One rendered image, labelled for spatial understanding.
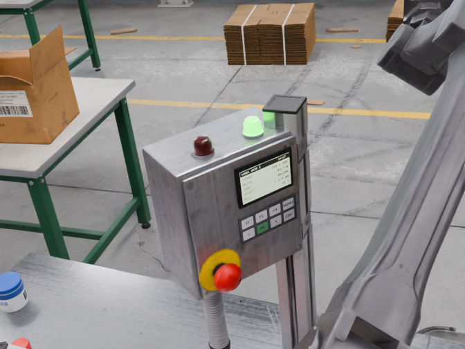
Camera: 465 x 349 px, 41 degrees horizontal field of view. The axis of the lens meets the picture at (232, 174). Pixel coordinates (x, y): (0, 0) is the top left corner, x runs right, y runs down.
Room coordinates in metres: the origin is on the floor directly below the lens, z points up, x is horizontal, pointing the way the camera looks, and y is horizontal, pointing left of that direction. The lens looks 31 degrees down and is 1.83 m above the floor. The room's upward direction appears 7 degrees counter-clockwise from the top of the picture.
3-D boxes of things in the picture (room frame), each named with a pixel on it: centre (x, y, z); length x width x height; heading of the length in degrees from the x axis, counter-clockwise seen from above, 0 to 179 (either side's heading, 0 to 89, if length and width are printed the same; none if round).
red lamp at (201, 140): (0.64, 0.03, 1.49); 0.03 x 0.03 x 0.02
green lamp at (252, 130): (0.68, -0.03, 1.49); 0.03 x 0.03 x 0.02
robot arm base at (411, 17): (1.03, -0.36, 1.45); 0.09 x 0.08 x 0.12; 68
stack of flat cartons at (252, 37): (4.83, -0.44, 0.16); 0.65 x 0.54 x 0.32; 73
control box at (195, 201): (0.68, 0.01, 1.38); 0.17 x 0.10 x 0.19; 119
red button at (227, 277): (0.60, 0.02, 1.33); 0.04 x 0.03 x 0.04; 119
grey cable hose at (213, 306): (0.72, 0.05, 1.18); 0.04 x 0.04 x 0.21
